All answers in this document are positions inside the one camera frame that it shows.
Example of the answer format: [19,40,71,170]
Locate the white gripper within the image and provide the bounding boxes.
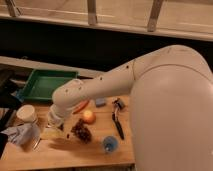
[47,104,72,127]

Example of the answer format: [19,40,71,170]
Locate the yellow banana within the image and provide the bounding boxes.
[40,128,64,140]

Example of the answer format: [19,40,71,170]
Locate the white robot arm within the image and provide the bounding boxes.
[48,45,213,171]

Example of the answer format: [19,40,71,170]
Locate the dark grape bunch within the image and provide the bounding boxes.
[71,119,92,143]

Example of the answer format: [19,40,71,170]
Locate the white cup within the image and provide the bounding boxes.
[16,105,37,123]

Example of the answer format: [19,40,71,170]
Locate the orange carrot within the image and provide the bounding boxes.
[73,100,89,114]

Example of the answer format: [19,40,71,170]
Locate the green plastic tray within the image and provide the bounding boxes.
[19,69,78,102]

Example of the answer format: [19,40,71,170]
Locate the yellow apple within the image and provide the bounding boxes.
[82,110,96,124]

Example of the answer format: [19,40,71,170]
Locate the crumpled plastic bag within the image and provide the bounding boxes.
[2,123,40,146]

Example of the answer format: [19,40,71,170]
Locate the blue sponge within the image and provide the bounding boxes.
[95,98,106,107]

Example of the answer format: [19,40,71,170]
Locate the blue cup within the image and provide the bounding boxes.
[102,136,118,153]

